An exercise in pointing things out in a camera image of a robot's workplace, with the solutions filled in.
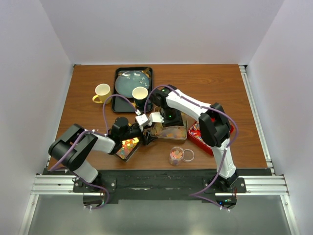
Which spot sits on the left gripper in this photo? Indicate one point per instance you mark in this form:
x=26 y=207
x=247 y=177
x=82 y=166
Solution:
x=147 y=138

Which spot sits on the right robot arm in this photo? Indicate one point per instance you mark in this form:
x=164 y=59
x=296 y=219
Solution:
x=217 y=129

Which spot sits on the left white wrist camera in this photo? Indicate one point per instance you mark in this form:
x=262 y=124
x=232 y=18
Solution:
x=142 y=120

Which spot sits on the red tin of lollipops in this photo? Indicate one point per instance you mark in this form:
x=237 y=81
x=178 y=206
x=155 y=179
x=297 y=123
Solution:
x=194 y=135

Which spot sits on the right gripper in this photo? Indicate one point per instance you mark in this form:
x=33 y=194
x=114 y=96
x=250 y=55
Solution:
x=178 y=121

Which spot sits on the black tray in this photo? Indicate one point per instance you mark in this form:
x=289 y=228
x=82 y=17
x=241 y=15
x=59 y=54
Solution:
x=120 y=105

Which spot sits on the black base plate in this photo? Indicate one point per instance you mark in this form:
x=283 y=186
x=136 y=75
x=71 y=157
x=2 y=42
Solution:
x=169 y=185

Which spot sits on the silver tin of gummies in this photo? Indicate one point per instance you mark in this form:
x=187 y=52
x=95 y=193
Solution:
x=172 y=133

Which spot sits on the gold tin of star candies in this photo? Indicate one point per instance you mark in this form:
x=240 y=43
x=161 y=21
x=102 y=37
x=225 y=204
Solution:
x=128 y=149

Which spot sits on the glass goblet jar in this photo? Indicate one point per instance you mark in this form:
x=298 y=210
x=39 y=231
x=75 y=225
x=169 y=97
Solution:
x=176 y=156

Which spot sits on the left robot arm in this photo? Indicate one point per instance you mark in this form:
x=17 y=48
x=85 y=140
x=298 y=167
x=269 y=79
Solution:
x=73 y=147

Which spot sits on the dark teal plate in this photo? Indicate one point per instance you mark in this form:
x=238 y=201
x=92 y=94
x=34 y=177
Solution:
x=127 y=81

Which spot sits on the yellow mug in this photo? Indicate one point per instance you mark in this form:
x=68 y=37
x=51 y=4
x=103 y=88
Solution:
x=102 y=93

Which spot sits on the aluminium frame rail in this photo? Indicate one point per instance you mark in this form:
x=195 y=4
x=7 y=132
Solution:
x=262 y=210

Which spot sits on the clear glass lid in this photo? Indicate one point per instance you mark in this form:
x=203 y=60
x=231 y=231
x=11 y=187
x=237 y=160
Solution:
x=188 y=155

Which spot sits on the dark green cup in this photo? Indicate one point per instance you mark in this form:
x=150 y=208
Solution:
x=139 y=95

